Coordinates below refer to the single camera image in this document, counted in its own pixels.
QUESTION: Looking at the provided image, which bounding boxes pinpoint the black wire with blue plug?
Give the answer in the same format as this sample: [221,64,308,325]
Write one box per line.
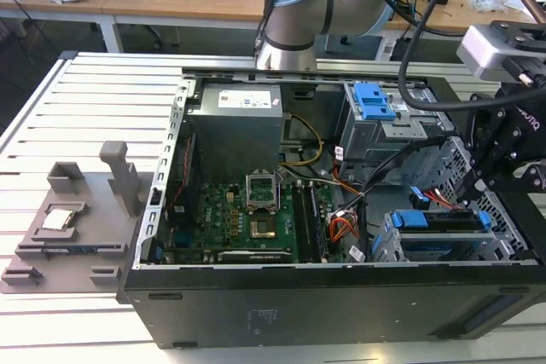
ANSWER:
[408,186,429,212]

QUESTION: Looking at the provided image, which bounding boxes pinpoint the grey optical drive cage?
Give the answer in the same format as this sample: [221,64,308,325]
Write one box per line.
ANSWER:
[340,80,456,163]

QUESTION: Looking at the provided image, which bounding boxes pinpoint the metal locking lever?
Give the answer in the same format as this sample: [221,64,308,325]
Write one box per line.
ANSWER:
[276,166,286,212]

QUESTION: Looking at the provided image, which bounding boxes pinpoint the black RAM slot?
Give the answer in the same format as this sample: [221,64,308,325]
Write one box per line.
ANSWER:
[308,186,330,261]
[293,186,316,263]

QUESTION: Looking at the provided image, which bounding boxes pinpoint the black open PC case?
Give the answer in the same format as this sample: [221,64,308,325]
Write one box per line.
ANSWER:
[117,66,546,350]

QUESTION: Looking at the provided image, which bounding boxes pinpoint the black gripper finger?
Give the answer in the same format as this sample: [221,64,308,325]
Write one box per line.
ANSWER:
[481,154,546,197]
[458,93,520,207]

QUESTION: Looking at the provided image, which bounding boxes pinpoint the silver CPU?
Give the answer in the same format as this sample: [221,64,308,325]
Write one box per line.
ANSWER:
[40,207,78,232]

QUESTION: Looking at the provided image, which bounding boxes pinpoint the grey perforated disk bay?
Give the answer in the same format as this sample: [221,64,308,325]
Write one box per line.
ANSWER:
[369,133,534,263]

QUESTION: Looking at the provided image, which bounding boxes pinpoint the orange wire bundle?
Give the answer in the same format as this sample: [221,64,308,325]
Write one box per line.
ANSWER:
[329,216,362,242]

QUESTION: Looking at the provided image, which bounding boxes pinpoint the blue hanging cable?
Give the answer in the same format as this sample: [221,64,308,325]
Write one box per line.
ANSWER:
[407,9,421,41]

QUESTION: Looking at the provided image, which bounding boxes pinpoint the thin red wire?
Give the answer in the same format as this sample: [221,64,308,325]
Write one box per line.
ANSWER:
[177,133,198,201]

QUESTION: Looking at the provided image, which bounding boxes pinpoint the hard disk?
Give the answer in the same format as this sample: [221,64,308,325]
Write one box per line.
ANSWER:
[370,209,492,255]

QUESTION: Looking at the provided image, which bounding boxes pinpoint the red disk wire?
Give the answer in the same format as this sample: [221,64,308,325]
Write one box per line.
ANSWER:
[429,188,467,212]

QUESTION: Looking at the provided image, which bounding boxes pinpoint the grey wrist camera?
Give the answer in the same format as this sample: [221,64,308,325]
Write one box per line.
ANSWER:
[455,24,546,83]

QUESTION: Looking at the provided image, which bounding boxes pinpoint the grey parts rack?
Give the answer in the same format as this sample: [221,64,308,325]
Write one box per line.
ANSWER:
[0,141,145,296]

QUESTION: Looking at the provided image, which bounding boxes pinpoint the grey power supply unit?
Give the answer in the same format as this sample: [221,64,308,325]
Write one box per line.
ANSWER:
[185,82,286,174]

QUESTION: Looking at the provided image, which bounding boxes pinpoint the yellow and black wires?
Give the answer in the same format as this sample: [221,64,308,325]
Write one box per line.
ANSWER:
[282,113,324,167]

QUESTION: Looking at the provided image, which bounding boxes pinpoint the metal socket cover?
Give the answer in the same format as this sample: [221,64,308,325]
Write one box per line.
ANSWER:
[245,170,281,214]

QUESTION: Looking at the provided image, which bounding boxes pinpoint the green motherboard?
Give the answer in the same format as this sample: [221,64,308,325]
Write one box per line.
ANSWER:
[164,180,345,263]

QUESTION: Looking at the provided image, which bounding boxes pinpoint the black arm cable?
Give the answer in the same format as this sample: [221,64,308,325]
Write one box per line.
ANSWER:
[253,0,296,59]

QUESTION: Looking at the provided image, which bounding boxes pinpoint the thick black sleeved wire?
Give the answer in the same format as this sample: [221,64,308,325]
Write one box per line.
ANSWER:
[360,136,449,211]

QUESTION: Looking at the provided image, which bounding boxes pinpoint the black graphics card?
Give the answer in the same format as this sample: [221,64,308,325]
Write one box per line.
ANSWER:
[217,249,296,264]

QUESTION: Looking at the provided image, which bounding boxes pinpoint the dark RAM stick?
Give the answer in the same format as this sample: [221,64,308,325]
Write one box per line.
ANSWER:
[42,245,124,255]

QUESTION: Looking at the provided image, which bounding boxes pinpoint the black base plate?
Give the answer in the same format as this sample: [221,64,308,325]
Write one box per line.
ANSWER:
[316,34,384,63]

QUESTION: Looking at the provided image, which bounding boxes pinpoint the CPU socket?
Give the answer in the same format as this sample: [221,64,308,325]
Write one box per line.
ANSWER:
[248,217,279,240]

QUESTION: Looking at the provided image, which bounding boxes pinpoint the blue plastic latch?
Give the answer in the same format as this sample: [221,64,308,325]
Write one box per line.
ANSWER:
[352,82,398,121]

